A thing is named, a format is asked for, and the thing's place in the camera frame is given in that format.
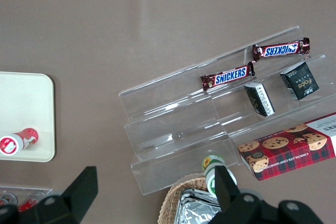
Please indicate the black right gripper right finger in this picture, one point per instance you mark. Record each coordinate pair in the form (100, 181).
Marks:
(225, 190)

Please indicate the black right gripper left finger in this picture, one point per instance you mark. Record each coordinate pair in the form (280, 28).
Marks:
(78, 190)

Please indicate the light oval wicker basket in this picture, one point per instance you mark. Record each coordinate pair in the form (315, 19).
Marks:
(173, 197)

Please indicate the cream plastic tray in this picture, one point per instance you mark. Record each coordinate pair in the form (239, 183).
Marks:
(26, 103)

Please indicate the green-lid white bottle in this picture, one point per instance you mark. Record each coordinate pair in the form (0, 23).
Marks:
(211, 163)

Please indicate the silver foil container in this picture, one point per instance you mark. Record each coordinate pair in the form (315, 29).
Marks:
(195, 193)
(197, 211)

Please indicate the clear acrylic bottle rack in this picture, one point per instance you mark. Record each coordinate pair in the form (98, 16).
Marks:
(44, 191)

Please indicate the red plaid cookie box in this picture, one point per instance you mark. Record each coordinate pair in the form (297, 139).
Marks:
(288, 150)

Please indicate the red yogurt cup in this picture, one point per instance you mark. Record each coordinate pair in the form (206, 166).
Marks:
(18, 141)

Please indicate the clear acrylic stepped stand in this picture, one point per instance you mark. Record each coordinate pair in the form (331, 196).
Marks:
(170, 129)
(288, 108)

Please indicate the black box white label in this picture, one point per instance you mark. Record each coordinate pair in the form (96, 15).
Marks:
(260, 99)

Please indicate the Snickers chocolate bar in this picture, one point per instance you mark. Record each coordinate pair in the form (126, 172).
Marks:
(281, 48)
(228, 75)

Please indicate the black box gold print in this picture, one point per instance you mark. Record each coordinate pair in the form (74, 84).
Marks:
(300, 81)

